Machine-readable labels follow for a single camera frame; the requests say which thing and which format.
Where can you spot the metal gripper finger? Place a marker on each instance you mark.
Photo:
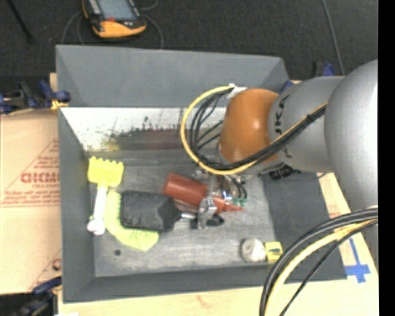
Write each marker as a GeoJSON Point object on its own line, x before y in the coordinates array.
{"type": "Point", "coordinates": [212, 211]}
{"type": "Point", "coordinates": [202, 214]}

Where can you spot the grey-white round lump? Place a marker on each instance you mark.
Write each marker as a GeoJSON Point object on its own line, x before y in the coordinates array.
{"type": "Point", "coordinates": [252, 250]}

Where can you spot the black cloth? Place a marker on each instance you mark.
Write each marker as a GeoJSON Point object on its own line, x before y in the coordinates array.
{"type": "Point", "coordinates": [145, 211]}

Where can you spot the small yellow box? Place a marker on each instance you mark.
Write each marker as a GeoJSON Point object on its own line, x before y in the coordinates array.
{"type": "Point", "coordinates": [274, 251]}

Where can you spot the grey metal bin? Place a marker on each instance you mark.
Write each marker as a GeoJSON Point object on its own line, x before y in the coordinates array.
{"type": "Point", "coordinates": [171, 77]}

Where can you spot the brown cardboard board red print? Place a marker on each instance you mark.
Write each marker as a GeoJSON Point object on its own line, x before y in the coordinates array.
{"type": "Point", "coordinates": [26, 209]}

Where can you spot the black cylinder on white bracket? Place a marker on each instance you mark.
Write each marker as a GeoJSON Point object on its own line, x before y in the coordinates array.
{"type": "Point", "coordinates": [281, 172]}

